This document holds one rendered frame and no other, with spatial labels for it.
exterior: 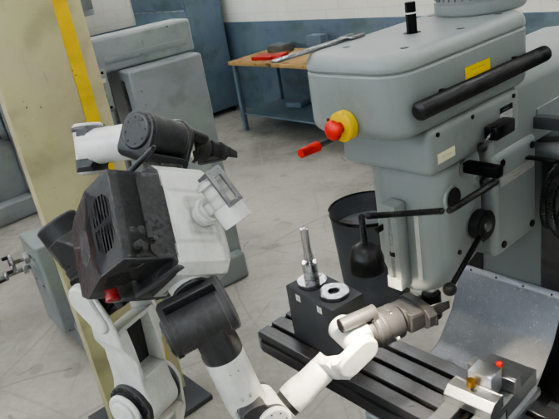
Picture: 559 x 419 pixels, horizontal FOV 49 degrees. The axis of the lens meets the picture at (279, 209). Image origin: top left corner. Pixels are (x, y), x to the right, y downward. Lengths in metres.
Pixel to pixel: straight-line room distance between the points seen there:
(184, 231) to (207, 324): 0.20
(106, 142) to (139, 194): 0.27
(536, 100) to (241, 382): 0.94
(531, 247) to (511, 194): 0.33
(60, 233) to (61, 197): 1.16
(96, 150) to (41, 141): 1.18
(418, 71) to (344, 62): 0.14
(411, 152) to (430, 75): 0.17
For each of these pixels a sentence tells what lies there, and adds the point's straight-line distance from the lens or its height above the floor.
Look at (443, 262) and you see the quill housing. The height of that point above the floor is 1.40.
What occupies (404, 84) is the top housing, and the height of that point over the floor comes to 1.84.
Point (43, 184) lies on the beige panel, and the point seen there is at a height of 1.34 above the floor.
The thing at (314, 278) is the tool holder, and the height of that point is 1.18.
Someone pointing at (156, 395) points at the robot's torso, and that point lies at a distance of 1.78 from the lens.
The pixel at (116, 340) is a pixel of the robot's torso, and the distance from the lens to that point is 1.64.
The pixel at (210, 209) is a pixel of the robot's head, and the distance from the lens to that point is 1.31.
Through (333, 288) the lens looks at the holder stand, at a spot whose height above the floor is 1.16.
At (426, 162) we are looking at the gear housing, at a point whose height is 1.66.
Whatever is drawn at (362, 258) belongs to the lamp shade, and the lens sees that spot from 1.25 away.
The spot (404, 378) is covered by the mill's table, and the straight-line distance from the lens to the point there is 1.80.
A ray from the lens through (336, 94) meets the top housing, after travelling 1.22.
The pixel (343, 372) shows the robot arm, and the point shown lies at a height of 1.20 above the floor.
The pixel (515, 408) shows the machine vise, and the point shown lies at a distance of 1.68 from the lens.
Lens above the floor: 2.10
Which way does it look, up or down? 23 degrees down
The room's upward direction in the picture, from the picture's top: 10 degrees counter-clockwise
